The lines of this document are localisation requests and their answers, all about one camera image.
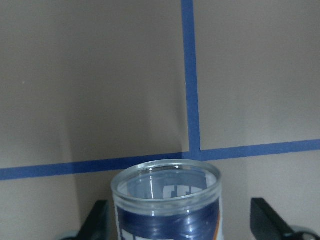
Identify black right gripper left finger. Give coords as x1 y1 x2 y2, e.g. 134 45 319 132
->
75 200 109 240

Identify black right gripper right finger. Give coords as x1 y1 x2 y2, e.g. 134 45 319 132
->
250 198 297 240

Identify clear Wilson tennis ball can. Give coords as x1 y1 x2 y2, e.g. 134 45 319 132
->
111 159 224 240

